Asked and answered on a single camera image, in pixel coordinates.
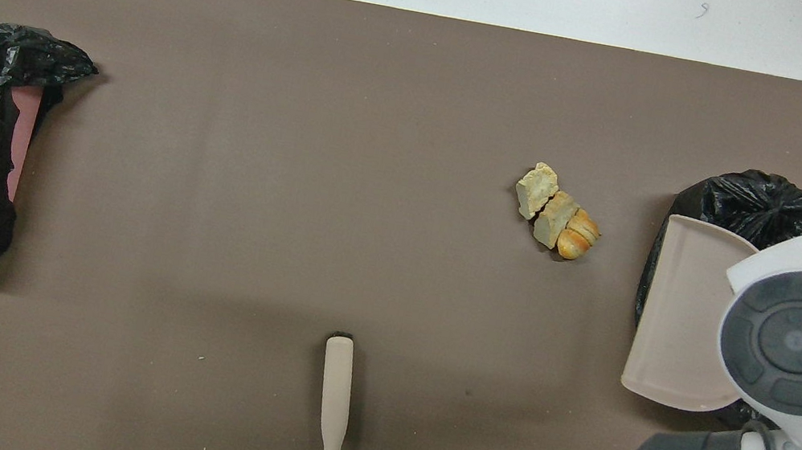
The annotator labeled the beige plastic dustpan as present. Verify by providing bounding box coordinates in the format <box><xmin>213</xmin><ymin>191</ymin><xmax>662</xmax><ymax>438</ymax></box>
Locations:
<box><xmin>616</xmin><ymin>209</ymin><xmax>772</xmax><ymax>420</ymax></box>

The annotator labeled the golden croissant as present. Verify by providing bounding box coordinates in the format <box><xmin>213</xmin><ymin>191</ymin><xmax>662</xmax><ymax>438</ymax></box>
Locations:
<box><xmin>554</xmin><ymin>206</ymin><xmax>606</xmax><ymax>266</ymax></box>

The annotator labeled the beige hand brush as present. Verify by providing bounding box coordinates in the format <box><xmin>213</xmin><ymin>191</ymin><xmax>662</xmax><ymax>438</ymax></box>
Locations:
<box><xmin>307</xmin><ymin>329</ymin><xmax>368</xmax><ymax>450</ymax></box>

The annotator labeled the pale stone chunk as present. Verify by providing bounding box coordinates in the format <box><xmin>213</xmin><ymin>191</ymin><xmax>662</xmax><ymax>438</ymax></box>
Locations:
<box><xmin>510</xmin><ymin>158</ymin><xmax>564</xmax><ymax>225</ymax></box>

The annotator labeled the brown table mat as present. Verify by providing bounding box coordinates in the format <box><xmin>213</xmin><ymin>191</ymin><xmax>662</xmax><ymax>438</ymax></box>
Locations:
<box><xmin>0</xmin><ymin>0</ymin><xmax>802</xmax><ymax>450</ymax></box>

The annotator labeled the pink bin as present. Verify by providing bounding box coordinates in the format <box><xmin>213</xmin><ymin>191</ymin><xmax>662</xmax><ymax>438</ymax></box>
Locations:
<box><xmin>0</xmin><ymin>82</ymin><xmax>45</xmax><ymax>204</ymax></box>

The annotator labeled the grey-green stone chunk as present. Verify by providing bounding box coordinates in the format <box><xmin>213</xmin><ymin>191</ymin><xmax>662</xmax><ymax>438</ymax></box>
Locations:
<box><xmin>530</xmin><ymin>187</ymin><xmax>583</xmax><ymax>254</ymax></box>

